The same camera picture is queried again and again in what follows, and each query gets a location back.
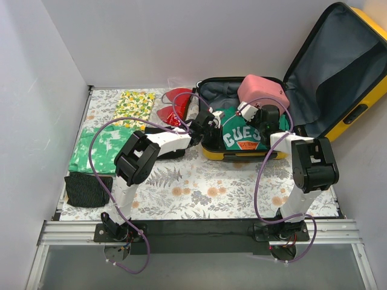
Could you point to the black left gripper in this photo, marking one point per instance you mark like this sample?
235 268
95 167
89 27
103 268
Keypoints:
210 133

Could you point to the green GUESS t-shirt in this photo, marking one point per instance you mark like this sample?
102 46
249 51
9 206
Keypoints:
237 134

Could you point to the pink vanity case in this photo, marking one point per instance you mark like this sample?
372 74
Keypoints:
256 87

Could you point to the green tie-dye shirt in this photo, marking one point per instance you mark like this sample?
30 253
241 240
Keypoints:
105 148

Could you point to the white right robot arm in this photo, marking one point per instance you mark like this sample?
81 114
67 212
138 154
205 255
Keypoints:
314 170

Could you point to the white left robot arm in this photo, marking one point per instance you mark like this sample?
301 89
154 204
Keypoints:
135 161

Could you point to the black folded garment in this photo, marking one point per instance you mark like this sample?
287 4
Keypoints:
169 155

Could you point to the red bikini top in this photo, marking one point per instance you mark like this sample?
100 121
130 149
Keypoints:
177 103

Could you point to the yellow lemon print cloth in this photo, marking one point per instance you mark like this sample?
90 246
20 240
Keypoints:
135 105

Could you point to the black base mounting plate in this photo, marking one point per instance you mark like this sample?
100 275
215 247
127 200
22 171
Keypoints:
199 235

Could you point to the yellow hard-shell suitcase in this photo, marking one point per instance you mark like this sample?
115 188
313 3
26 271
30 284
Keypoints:
337 75

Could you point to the black striped folded cloth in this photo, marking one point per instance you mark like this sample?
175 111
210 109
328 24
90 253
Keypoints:
84 190

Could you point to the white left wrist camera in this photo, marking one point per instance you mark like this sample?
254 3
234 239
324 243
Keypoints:
217 117

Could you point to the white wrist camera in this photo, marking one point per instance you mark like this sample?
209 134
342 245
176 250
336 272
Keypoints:
250 113
217 117

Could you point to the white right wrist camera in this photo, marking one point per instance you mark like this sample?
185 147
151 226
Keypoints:
250 113

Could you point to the aluminium frame rail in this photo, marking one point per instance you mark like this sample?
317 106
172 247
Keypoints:
325 232

